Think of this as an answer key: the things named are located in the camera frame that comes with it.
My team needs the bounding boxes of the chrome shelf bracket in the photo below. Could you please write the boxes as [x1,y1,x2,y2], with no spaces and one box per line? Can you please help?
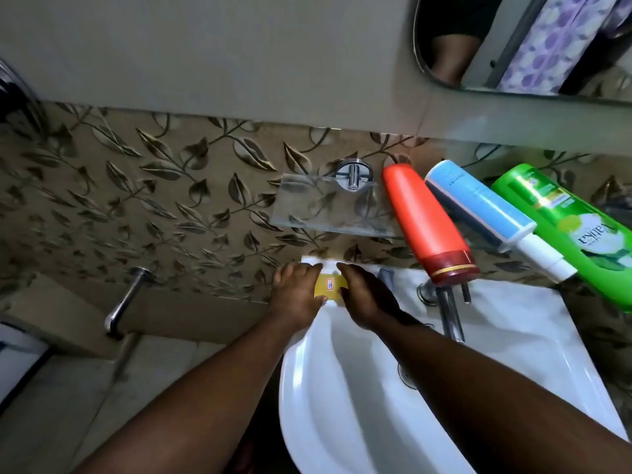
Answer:
[334,158,375,193]

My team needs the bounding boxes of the blue white spray bottle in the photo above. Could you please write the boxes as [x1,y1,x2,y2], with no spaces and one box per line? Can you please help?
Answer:
[424,160,579,284]

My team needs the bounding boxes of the white wash basin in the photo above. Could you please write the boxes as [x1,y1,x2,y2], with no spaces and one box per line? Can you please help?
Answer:
[278,255,629,474]

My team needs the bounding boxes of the chrome sink drain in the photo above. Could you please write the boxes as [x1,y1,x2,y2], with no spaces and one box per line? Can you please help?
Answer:
[397,362,419,390]

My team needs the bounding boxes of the rounded wall mirror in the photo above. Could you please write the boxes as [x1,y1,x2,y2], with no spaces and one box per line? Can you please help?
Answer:
[412,0,632,102]

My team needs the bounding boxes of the chrome shower mixer valve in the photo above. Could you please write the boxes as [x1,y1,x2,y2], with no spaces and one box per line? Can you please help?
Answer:
[0,59,49,136]

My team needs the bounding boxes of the chrome wall spout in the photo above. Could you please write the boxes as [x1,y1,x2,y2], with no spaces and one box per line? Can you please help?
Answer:
[103,266,155,341]

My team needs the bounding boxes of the person's right hand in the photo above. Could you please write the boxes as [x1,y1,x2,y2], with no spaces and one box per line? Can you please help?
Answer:
[336,263,404,331]

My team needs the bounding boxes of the small yellow bottle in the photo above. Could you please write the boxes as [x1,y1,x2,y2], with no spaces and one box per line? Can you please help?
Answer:
[313,272,350,307]

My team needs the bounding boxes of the person's right forearm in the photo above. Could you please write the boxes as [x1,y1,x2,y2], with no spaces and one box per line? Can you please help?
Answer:
[375,310,632,474]

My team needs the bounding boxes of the red bottle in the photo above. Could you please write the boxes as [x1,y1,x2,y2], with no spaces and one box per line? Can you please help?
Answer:
[381,163,481,288]

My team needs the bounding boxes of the glass wall shelf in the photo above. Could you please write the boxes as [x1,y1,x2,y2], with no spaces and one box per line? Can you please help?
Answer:
[269,173,404,238]

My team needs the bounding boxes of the person's left hand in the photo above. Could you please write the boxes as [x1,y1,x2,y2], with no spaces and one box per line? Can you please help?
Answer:
[266,261,328,336]

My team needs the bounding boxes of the green pump bottle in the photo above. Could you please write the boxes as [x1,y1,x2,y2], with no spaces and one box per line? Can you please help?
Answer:
[491,163,632,313]

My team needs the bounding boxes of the person's left forearm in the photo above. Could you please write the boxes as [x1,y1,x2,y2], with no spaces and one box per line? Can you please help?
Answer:
[74,310,317,474]

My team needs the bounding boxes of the chrome basin tap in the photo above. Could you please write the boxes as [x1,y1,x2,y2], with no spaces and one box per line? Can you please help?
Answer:
[417,278,473,344]

